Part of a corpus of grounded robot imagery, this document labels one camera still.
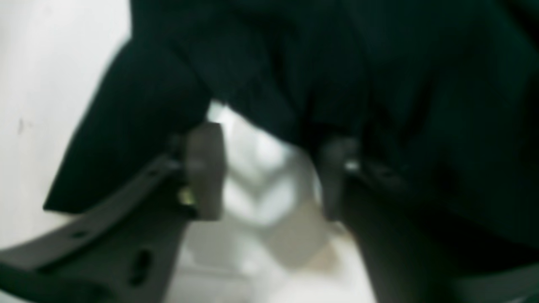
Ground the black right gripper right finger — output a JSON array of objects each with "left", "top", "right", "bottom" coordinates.
[{"left": 318, "top": 137, "right": 538, "bottom": 303}]

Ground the black T-shirt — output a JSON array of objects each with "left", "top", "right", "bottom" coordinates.
[{"left": 43, "top": 0, "right": 538, "bottom": 270}]

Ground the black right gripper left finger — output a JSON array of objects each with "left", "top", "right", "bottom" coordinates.
[{"left": 0, "top": 122, "right": 226, "bottom": 303}]

